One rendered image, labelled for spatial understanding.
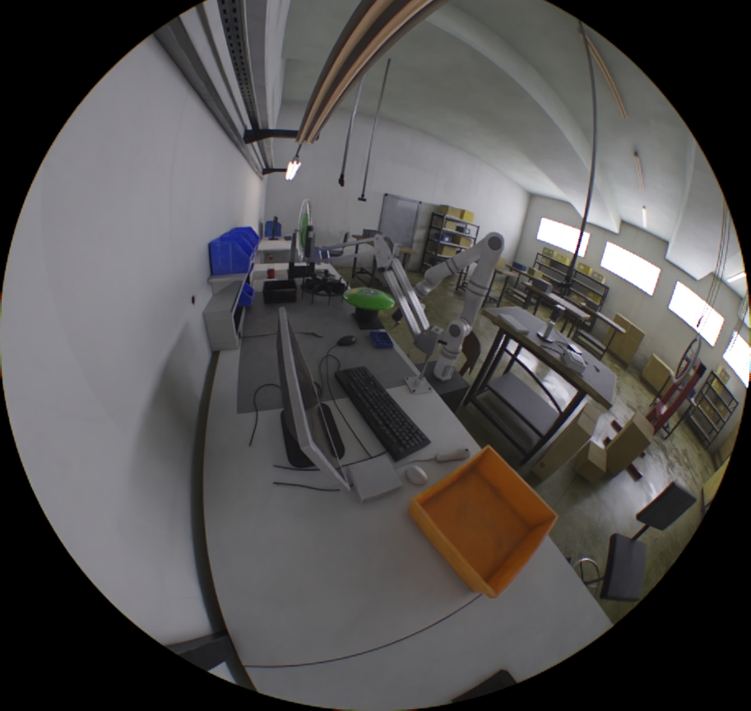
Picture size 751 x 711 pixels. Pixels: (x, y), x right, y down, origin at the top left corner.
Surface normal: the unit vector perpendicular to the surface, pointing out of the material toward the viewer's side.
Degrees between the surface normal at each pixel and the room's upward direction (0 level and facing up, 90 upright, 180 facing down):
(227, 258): 92
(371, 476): 0
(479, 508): 0
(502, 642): 0
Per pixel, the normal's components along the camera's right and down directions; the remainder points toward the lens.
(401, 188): 0.39, 0.52
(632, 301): -0.91, 0.07
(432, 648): 0.15, -0.85
